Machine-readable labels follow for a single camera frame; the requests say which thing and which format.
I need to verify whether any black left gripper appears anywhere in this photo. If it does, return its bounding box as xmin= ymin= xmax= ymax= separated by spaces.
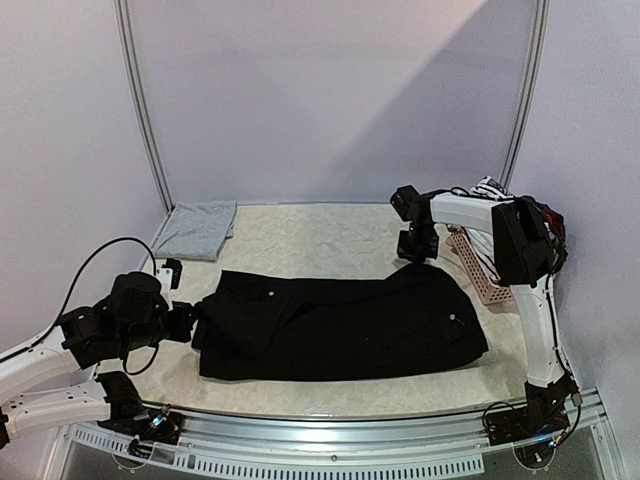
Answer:
xmin=120 ymin=300 xmax=200 ymax=353

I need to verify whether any black shirt with buttons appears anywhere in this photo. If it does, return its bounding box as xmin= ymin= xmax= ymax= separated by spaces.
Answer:
xmin=192 ymin=264 xmax=489 ymax=382

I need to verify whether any grey tank top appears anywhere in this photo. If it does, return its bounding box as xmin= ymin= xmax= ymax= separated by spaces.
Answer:
xmin=152 ymin=201 xmax=237 ymax=262

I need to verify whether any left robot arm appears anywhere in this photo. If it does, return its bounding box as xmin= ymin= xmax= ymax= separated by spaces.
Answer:
xmin=1 ymin=299 xmax=196 ymax=445

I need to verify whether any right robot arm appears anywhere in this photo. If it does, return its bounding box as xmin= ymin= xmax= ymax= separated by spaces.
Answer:
xmin=390 ymin=185 xmax=571 ymax=436

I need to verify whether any pink perforated laundry basket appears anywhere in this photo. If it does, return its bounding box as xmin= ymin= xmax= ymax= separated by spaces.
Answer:
xmin=449 ymin=227 xmax=513 ymax=306

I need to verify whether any white striped garment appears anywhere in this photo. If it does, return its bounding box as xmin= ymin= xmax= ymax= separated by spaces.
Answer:
xmin=469 ymin=176 xmax=514 ymax=201

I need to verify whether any colourful patterned garment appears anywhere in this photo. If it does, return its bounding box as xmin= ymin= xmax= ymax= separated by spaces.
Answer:
xmin=533 ymin=201 xmax=568 ymax=274

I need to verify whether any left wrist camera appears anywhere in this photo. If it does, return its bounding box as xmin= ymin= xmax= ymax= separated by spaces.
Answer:
xmin=155 ymin=258 xmax=183 ymax=308

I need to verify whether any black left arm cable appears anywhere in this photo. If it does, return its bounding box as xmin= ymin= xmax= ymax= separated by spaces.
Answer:
xmin=19 ymin=237 xmax=161 ymax=376

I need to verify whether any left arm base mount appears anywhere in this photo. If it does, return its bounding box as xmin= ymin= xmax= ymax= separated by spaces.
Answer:
xmin=97 ymin=405 xmax=185 ymax=445

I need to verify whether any aluminium front rail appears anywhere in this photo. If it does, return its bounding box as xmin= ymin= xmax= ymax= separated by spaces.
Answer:
xmin=46 ymin=389 xmax=625 ymax=479

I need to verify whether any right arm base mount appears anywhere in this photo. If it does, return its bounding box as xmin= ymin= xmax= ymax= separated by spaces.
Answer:
xmin=481 ymin=401 xmax=583 ymax=449

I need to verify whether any right aluminium corner post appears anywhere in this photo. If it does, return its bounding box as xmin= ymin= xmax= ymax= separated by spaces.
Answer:
xmin=500 ymin=0 xmax=549 ymax=187

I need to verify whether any aluminium corner post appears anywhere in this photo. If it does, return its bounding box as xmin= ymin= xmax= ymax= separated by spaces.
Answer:
xmin=500 ymin=0 xmax=549 ymax=187
xmin=114 ymin=0 xmax=175 ymax=214

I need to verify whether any left aluminium corner post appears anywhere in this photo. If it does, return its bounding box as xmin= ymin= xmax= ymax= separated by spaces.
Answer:
xmin=114 ymin=0 xmax=175 ymax=214

